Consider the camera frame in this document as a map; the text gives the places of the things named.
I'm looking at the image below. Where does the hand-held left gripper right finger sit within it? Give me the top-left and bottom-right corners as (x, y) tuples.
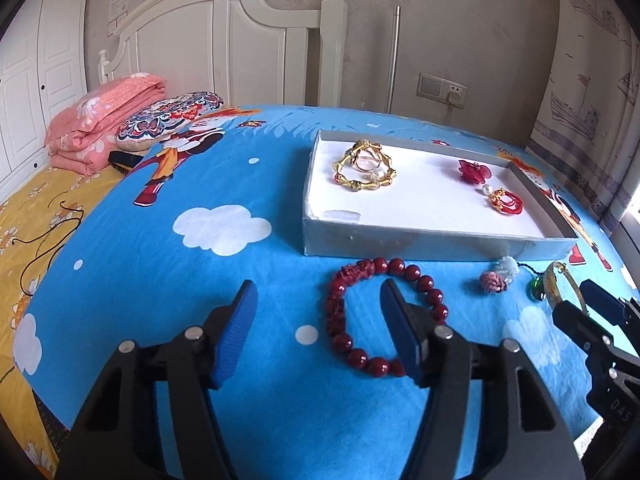
(380, 278), (586, 480)

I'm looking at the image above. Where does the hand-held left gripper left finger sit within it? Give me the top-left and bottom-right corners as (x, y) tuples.
(55, 280), (259, 480)

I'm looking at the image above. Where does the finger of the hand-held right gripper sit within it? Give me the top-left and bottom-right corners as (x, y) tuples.
(552, 300), (631, 366)
(579, 280), (640, 328)

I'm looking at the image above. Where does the plain gold bangle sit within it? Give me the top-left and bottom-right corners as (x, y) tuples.
(545, 260), (591, 312)

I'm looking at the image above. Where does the red bead bracelet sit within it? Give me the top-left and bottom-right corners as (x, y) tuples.
(325, 257), (450, 378)

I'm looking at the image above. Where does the grey shallow cardboard box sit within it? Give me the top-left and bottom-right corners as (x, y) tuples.
(301, 130), (580, 261)

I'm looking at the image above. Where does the red hoop earring with pearl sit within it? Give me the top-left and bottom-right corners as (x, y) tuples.
(482, 186), (525, 217)

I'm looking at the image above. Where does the gold bamboo bangle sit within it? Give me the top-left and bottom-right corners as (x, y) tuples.
(333, 142), (397, 192)

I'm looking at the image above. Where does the red flower hair clip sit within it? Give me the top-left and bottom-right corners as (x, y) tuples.
(457, 159), (494, 185)

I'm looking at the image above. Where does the blue cartoon printed blanket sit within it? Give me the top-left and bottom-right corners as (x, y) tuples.
(12, 105), (640, 480)

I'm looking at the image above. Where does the pink knot jade charm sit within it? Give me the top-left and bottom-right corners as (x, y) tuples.
(479, 256), (547, 304)

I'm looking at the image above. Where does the ship printed curtain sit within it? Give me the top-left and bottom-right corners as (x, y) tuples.
(525, 0), (640, 233)

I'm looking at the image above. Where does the yellow flower bed sheet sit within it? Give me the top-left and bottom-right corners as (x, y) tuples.
(0, 162), (126, 480)

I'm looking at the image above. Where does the patterned round pillow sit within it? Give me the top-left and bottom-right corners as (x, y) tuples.
(115, 91), (224, 152)

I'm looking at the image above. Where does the pink folded quilt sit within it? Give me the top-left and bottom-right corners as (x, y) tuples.
(45, 73), (167, 176)

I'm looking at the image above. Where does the metal pole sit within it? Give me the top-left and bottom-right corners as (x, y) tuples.
(385, 6), (402, 114)

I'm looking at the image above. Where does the white wooden headboard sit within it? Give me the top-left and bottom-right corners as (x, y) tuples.
(97, 0), (348, 109)

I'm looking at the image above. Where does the white wardrobe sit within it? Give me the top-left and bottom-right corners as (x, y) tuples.
(0, 0), (96, 186)

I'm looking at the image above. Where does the thin black cord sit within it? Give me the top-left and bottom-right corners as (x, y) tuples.
(14, 201), (85, 296)

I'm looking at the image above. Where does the white plug with cable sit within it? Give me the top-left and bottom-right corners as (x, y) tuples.
(444, 91), (464, 123)

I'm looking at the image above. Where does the beige wall socket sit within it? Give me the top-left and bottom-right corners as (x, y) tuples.
(442, 80), (469, 110)

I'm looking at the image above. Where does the beige wall switch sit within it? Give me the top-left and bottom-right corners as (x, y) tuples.
(417, 72), (445, 99)

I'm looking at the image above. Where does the white paper wall notice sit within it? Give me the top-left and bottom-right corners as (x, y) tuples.
(107, 0), (132, 36)

